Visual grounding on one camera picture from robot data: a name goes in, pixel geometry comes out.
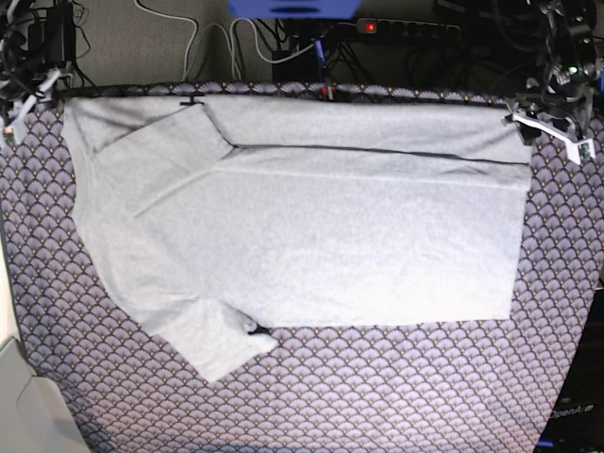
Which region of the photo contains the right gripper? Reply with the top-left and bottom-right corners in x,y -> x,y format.
1,63 -> 74,109

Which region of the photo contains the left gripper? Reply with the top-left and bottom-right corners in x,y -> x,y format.
512,76 -> 596,137

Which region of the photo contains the light grey T-shirt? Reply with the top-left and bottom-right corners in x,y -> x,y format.
62,95 -> 531,381

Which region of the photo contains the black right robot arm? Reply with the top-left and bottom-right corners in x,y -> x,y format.
1,1 -> 76,114

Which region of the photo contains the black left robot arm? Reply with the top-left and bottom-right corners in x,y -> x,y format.
510,1 -> 603,141

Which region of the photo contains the black power strip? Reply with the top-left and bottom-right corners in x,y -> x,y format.
356,18 -> 462,42

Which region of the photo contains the blue box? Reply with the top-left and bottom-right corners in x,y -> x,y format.
228,0 -> 361,19

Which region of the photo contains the black power adapter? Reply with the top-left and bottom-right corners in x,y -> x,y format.
272,48 -> 323,83

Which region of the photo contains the fan-patterned tablecloth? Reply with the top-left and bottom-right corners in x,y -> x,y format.
1,98 -> 603,452

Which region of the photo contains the white plastic bin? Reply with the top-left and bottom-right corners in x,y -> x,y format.
1,338 -> 89,452

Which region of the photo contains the white cable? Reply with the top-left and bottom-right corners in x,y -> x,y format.
134,0 -> 317,82

